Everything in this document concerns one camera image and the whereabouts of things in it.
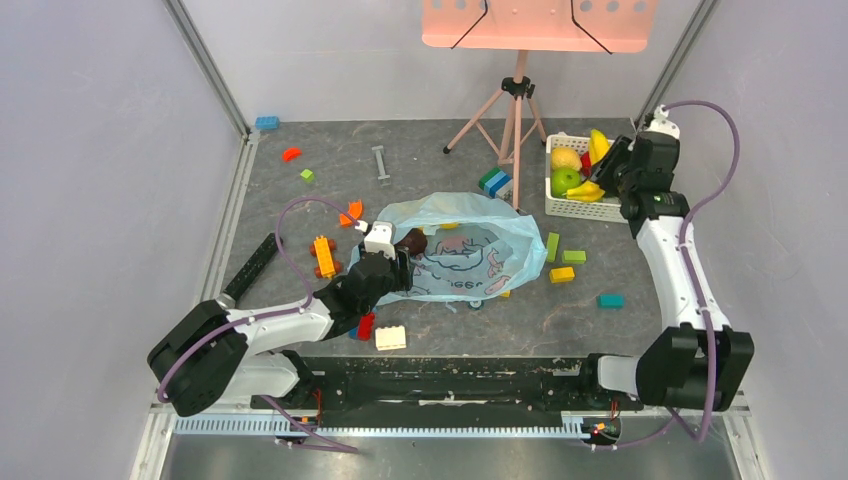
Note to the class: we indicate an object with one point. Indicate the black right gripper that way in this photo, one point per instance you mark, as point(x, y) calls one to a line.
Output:
point(613, 164)

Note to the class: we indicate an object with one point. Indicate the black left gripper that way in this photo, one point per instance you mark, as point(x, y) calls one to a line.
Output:
point(403, 277)

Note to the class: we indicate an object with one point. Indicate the yellow fake banana bunch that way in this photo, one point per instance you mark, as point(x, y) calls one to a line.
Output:
point(590, 191)

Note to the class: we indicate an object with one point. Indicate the light blue plastic bag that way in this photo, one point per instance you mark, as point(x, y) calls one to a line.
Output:
point(494, 249)

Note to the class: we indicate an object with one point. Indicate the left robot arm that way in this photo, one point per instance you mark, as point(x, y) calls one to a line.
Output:
point(215, 352)

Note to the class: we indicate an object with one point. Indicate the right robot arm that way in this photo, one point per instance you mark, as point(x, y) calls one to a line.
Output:
point(698, 359)

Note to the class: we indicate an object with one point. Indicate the red fake pomegranate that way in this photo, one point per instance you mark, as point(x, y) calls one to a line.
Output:
point(586, 165)

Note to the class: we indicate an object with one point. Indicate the green fake apple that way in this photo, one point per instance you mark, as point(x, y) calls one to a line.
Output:
point(562, 180)

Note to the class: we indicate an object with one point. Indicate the yellow fake lemon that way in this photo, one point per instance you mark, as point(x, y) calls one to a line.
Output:
point(565, 157)

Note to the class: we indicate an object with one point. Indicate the white perforated plastic basket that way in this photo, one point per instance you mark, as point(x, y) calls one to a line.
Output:
point(606, 209)

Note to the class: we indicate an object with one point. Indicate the cream toy brick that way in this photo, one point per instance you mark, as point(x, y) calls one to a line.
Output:
point(390, 338)

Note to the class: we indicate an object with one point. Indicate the multicolour brick house stack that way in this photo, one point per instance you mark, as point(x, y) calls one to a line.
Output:
point(364, 330)

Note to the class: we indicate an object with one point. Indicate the orange arch block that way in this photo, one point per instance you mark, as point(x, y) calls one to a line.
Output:
point(352, 215)

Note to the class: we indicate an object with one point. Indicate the long lime green block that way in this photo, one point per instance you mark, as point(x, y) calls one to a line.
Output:
point(552, 244)

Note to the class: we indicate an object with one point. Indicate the flat lime green block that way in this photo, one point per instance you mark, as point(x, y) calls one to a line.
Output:
point(574, 257)

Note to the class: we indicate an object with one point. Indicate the green blue grey brick stack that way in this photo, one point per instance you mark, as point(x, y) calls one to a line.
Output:
point(496, 183)

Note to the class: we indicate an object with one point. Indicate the pink music stand tripod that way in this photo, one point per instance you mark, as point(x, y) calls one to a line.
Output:
point(524, 27)

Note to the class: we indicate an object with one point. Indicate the teal wooden block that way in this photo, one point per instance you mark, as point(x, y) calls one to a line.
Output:
point(610, 301)

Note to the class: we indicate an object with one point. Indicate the small lime green cube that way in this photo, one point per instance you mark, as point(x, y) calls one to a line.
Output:
point(307, 175)

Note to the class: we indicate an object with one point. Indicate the small red arch block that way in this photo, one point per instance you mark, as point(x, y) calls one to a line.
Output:
point(290, 154)

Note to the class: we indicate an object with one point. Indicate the black cylindrical roller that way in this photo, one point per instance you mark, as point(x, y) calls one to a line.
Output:
point(248, 273)

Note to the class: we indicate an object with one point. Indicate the blue toy brick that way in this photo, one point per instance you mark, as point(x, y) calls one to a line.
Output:
point(265, 123)

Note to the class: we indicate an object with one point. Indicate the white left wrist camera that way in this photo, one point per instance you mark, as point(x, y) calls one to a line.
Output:
point(377, 238)

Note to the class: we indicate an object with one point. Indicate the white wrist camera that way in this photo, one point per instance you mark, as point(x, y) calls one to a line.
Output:
point(658, 122)
point(377, 238)

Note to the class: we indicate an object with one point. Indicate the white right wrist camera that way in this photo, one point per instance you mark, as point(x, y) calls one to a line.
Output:
point(658, 122)

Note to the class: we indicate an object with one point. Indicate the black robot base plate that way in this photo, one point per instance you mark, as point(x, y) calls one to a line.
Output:
point(449, 392)

